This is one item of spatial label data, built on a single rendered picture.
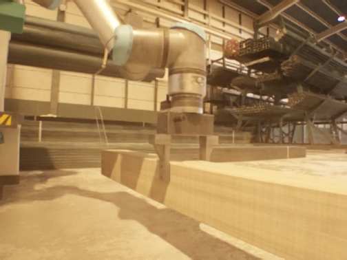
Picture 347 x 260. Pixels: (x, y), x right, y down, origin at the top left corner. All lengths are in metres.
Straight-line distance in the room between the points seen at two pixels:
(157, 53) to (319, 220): 0.43
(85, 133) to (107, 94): 7.53
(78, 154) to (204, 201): 1.60
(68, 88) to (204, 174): 9.95
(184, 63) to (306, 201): 0.37
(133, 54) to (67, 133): 2.64
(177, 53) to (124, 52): 0.12
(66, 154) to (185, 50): 1.54
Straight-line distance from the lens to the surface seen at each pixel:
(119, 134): 3.30
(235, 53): 9.25
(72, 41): 2.71
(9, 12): 1.07
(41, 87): 10.17
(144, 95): 11.30
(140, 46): 0.54
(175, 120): 0.51
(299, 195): 0.32
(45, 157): 1.94
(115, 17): 0.72
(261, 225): 0.37
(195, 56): 0.55
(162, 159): 0.52
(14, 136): 1.10
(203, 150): 0.59
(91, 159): 1.98
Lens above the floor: 0.25
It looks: 2 degrees up
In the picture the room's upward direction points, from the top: 1 degrees clockwise
